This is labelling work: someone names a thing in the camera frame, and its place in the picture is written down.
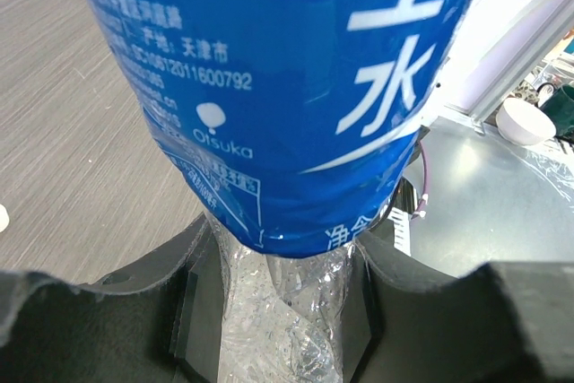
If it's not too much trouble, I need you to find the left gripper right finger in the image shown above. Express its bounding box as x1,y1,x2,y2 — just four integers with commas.
344,232,573,382

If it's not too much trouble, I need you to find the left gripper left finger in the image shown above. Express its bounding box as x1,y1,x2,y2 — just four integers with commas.
1,216,225,382

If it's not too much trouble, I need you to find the white bottle cap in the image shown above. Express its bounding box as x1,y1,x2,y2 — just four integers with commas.
0,205,10,232

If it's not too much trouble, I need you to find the blue label water bottle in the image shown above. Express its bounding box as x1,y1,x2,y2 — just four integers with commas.
87,0,471,382

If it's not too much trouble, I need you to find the white bowl on shelf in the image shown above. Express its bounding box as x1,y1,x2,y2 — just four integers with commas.
495,98,556,146

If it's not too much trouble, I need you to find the dark green mug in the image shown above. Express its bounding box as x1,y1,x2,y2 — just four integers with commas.
537,83,573,140

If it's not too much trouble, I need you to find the white slotted cable duct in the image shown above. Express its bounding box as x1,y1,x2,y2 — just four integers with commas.
388,208,411,256

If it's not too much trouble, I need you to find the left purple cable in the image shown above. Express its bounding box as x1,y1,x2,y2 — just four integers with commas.
414,140,434,221

